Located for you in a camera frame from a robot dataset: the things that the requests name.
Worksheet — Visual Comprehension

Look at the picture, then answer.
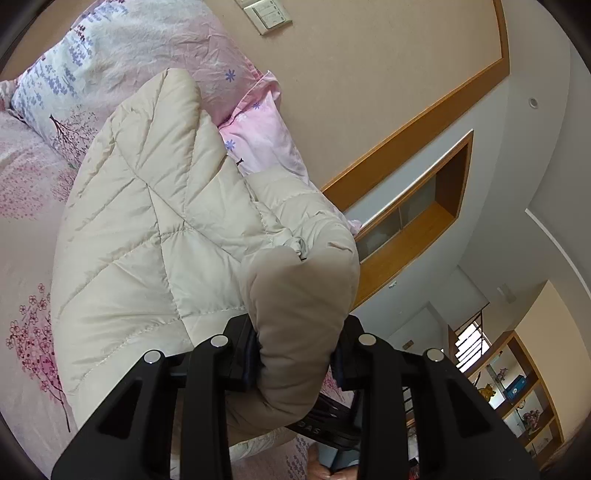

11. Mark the white purple floral pillow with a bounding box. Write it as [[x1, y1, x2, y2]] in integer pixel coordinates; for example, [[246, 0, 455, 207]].
[[8, 0, 262, 168]]

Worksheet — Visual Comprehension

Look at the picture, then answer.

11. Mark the person's right hand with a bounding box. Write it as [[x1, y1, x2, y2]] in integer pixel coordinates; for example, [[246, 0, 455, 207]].
[[305, 455, 362, 480]]

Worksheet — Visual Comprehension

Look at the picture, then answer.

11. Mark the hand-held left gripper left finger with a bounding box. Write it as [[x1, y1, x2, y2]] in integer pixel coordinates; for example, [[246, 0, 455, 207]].
[[51, 315, 264, 480]]

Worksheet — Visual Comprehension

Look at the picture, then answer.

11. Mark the wooden display shelf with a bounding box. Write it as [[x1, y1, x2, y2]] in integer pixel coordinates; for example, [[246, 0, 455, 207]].
[[470, 329, 563, 459]]

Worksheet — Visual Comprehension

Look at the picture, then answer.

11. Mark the pink floral bed sheet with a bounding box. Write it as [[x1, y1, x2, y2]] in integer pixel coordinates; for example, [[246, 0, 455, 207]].
[[0, 78, 324, 480]]

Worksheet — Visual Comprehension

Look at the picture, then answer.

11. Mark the pink tree print pillow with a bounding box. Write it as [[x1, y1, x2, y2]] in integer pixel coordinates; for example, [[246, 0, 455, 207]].
[[217, 69, 315, 178]]

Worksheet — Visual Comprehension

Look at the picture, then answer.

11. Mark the cream quilted down jacket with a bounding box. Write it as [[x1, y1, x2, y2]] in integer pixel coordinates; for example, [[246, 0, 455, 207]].
[[50, 68, 362, 449]]

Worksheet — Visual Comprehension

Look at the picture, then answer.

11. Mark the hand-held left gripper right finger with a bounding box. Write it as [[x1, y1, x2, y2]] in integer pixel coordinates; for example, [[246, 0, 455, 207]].
[[329, 315, 541, 480]]

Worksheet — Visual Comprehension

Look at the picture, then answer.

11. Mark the wooden wall moulding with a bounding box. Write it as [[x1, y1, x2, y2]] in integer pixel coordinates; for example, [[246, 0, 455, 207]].
[[321, 0, 511, 212]]

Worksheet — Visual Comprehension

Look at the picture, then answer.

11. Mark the white wall light switch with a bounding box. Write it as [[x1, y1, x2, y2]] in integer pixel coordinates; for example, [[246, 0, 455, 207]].
[[235, 0, 293, 36]]

